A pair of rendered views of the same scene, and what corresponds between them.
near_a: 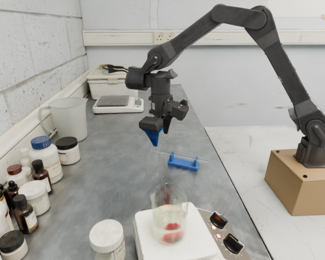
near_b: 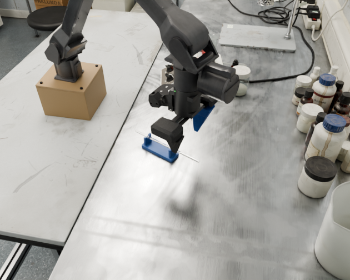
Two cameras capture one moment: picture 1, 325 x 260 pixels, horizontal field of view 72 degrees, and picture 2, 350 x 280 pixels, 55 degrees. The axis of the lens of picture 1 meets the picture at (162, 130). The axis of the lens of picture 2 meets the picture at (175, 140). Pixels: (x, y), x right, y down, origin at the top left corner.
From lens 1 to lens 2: 1.24 m
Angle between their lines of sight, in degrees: 112
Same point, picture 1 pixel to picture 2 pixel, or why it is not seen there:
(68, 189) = (289, 142)
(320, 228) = not seen: hidden behind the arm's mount
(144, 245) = (219, 59)
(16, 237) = (299, 90)
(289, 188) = (100, 83)
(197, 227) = not seen: hidden behind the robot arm
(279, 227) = (123, 90)
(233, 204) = (140, 106)
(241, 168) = (98, 135)
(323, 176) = (84, 64)
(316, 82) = not seen: outside the picture
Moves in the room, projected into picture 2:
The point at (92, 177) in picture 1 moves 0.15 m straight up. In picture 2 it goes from (269, 152) to (281, 105)
